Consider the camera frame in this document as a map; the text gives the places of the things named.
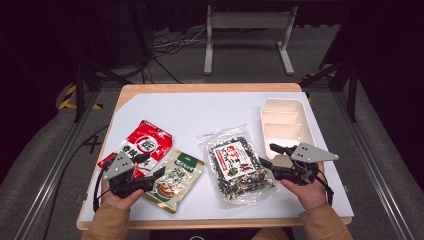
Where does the black floor cable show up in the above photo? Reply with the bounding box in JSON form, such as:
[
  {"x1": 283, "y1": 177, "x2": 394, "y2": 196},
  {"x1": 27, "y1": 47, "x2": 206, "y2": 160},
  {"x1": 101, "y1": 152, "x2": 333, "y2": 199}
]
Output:
[{"x1": 43, "y1": 124, "x2": 110, "y2": 240}]

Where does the hand-held gripper cable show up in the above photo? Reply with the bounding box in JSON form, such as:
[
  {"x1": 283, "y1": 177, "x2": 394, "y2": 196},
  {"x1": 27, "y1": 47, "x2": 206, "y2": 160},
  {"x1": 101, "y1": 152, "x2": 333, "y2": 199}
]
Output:
[
  {"x1": 92, "y1": 159, "x2": 113, "y2": 213},
  {"x1": 314, "y1": 168, "x2": 335, "y2": 206}
]

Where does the bundle of floor cables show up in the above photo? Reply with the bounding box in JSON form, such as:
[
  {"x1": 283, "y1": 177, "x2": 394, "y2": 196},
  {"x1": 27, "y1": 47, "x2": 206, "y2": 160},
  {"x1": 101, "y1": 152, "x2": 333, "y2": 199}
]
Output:
[{"x1": 151, "y1": 26, "x2": 209, "y2": 84}]

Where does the person's right hand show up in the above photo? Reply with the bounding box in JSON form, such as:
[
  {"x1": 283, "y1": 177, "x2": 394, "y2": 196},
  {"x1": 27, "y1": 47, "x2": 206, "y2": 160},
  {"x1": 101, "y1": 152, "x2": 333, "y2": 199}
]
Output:
[{"x1": 280, "y1": 163, "x2": 330, "y2": 211}]

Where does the person's left hand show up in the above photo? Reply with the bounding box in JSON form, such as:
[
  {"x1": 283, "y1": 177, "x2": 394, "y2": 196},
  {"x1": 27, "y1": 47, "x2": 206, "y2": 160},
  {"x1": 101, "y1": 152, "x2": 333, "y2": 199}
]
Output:
[{"x1": 99, "y1": 181, "x2": 146, "y2": 212}]

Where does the left hand-held gripper cable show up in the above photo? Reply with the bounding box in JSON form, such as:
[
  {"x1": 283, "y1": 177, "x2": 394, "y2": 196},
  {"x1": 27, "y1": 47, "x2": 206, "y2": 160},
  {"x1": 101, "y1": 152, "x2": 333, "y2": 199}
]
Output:
[{"x1": 92, "y1": 159, "x2": 113, "y2": 213}]

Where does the yellow black hazard tape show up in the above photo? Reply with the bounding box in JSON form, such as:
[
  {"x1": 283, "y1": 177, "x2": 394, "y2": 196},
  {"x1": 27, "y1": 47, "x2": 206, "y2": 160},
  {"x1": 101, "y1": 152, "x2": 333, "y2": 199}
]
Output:
[{"x1": 58, "y1": 84, "x2": 104, "y2": 111}]

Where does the clear packet of dried vegetables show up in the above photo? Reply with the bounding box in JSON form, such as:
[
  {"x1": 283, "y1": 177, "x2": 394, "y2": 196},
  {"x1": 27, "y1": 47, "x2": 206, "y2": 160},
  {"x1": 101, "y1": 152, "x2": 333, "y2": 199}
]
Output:
[{"x1": 196, "y1": 123, "x2": 279, "y2": 206}]

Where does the right hand-held gripper cable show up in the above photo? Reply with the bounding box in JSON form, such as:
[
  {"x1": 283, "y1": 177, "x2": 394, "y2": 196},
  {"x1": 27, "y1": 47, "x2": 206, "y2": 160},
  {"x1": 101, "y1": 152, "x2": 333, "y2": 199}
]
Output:
[{"x1": 314, "y1": 168, "x2": 335, "y2": 206}]

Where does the red seasoning packet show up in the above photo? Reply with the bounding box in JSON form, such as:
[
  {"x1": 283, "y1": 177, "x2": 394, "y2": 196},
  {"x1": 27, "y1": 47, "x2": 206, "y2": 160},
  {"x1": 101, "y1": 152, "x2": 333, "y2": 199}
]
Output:
[{"x1": 97, "y1": 119, "x2": 174, "y2": 180}]

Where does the grey metal stand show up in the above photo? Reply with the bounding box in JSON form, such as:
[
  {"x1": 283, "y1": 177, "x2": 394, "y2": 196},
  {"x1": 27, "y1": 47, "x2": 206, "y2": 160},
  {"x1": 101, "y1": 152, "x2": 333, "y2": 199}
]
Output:
[{"x1": 203, "y1": 4, "x2": 299, "y2": 76}]

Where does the cream divided container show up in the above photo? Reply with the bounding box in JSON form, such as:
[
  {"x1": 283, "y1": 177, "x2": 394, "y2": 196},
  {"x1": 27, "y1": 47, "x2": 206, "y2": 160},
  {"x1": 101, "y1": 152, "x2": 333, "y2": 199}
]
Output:
[{"x1": 259, "y1": 97, "x2": 318, "y2": 160}]

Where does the black metal stand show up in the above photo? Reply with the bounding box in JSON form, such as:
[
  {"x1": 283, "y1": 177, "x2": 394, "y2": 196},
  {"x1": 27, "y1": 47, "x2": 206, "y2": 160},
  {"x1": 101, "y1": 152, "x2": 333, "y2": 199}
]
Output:
[
  {"x1": 299, "y1": 58, "x2": 360, "y2": 123},
  {"x1": 71, "y1": 59, "x2": 134, "y2": 123}
]

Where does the aluminium floor rail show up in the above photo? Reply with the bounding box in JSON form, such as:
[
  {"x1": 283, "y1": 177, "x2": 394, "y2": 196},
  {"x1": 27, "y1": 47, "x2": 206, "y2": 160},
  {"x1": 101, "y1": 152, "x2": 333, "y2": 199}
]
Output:
[
  {"x1": 13, "y1": 89, "x2": 101, "y2": 240},
  {"x1": 333, "y1": 91, "x2": 415, "y2": 240}
]

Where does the beige green seasoning packet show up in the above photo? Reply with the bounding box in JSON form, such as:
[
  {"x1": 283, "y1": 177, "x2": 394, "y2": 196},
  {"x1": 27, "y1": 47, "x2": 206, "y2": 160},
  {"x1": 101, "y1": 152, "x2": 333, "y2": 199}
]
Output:
[{"x1": 142, "y1": 148, "x2": 205, "y2": 214}]

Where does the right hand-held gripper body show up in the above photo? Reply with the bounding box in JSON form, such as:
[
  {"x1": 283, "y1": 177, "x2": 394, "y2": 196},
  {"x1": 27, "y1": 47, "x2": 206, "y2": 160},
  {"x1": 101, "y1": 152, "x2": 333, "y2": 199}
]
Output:
[{"x1": 273, "y1": 142, "x2": 340, "y2": 186}]

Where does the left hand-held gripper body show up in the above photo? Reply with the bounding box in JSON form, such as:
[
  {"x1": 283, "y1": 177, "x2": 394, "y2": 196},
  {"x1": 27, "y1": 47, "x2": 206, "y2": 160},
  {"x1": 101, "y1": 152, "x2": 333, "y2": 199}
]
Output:
[{"x1": 103, "y1": 153, "x2": 156, "y2": 200}]

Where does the white table sheet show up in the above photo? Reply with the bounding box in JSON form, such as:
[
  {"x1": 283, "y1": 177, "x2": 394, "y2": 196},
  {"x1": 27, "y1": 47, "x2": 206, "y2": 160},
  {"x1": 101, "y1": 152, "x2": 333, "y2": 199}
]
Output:
[{"x1": 79, "y1": 91, "x2": 355, "y2": 224}]

